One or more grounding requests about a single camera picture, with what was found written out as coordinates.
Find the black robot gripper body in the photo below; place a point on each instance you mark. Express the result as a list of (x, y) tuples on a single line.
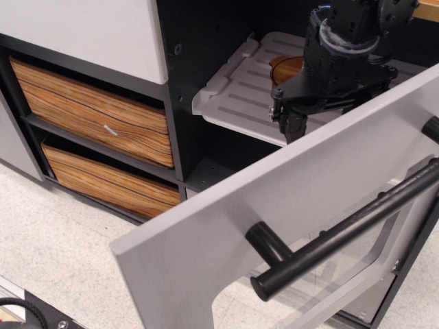
[(337, 70)]

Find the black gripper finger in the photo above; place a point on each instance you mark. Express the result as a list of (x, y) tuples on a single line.
[(291, 123)]

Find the black oven door handle bar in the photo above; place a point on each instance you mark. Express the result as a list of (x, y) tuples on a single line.
[(287, 266)]

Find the grey oven door with window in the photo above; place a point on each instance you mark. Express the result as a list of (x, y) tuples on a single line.
[(177, 265)]

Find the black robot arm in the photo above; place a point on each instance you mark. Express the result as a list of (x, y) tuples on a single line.
[(390, 14)]

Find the grey oven rack tray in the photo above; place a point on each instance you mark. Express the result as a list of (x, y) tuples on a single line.
[(238, 96)]

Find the grey bottom oven drawer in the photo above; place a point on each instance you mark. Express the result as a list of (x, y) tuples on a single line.
[(365, 307)]

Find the amber transparent pot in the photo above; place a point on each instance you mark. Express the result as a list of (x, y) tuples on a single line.
[(284, 67)]

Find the wooden countertop edge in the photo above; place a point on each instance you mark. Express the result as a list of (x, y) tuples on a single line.
[(427, 10)]

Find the upper wood grain drawer box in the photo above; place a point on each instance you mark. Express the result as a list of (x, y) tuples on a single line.
[(124, 125)]

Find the wood grain drawer box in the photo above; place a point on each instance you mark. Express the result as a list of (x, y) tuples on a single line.
[(98, 176), (124, 125)]

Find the lower wood grain drawer box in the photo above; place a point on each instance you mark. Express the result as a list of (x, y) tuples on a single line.
[(98, 176)]

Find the white sink front panel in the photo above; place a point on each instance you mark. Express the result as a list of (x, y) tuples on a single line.
[(124, 36)]

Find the grey cabinet door left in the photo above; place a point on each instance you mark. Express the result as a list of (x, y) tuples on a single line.
[(14, 148)]

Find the dark grey cabinet frame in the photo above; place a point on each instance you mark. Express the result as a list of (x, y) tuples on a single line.
[(56, 242)]

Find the black base plate with screw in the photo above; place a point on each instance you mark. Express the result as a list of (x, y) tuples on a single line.
[(54, 318)]

